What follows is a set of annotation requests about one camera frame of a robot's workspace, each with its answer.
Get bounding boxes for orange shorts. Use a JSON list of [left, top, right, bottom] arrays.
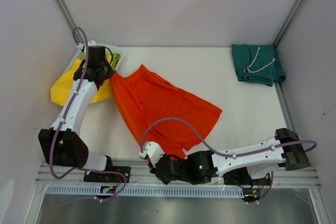
[[110, 65, 222, 158]]

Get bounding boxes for teal green shorts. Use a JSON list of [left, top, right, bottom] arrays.
[[231, 44, 286, 87]]

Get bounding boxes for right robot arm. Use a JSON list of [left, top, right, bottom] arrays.
[[144, 128, 310, 185]]

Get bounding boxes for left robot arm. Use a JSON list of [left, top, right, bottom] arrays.
[[38, 46, 115, 182]]

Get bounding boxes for lime green shorts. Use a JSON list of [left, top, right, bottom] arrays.
[[79, 50, 121, 70]]

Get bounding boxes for yellow shorts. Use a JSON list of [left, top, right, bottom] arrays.
[[50, 59, 112, 106]]

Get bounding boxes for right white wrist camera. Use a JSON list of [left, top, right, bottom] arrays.
[[139, 141, 165, 167]]

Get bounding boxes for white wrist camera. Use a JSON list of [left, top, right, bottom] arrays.
[[139, 141, 165, 167], [76, 40, 97, 54]]

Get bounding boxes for white slotted cable duct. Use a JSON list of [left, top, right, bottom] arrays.
[[46, 185, 244, 198]]

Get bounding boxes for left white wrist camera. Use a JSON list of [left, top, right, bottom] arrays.
[[76, 40, 97, 54]]

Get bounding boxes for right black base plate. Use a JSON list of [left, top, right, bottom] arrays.
[[223, 167, 271, 189]]

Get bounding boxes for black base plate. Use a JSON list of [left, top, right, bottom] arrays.
[[223, 167, 271, 189], [83, 166, 131, 184]]

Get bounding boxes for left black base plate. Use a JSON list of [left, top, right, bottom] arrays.
[[83, 166, 131, 184]]

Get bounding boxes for left aluminium frame post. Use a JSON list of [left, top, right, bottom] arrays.
[[54, 0, 84, 43]]

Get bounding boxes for aluminium frame post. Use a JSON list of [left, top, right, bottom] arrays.
[[54, 0, 84, 43], [273, 0, 306, 48]]

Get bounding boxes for aluminium mounting rail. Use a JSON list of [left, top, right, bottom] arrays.
[[35, 159, 321, 188]]

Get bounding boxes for cream drawstring cord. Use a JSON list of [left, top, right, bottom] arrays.
[[244, 46, 278, 74]]

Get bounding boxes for right aluminium frame post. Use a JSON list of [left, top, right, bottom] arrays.
[[273, 0, 306, 48]]

